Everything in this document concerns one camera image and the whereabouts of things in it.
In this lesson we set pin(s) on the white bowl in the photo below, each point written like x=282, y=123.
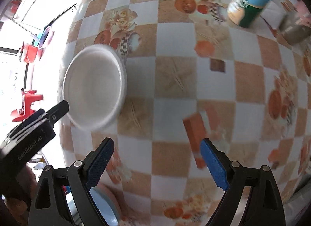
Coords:
x=95, y=86

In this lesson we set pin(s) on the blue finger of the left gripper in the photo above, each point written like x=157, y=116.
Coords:
x=58, y=111

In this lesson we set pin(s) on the red bucket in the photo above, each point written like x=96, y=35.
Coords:
x=28, y=53

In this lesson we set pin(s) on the blue square plate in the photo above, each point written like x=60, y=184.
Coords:
x=104, y=204

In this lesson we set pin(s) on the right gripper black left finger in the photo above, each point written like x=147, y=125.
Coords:
x=49, y=206

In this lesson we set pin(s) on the red plastic stool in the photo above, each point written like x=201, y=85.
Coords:
x=28, y=98

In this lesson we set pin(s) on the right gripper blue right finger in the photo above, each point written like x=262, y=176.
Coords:
x=264, y=205

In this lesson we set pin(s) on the blue green drink bottle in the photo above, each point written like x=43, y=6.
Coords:
x=249, y=0

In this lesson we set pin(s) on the checkered patterned tablecloth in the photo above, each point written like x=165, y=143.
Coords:
x=191, y=75

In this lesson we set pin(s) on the pink basin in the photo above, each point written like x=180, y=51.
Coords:
x=46, y=38

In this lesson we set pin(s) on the pink square plate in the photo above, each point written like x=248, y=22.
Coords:
x=110, y=198

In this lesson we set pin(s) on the pink steel thermos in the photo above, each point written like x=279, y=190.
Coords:
x=295, y=26

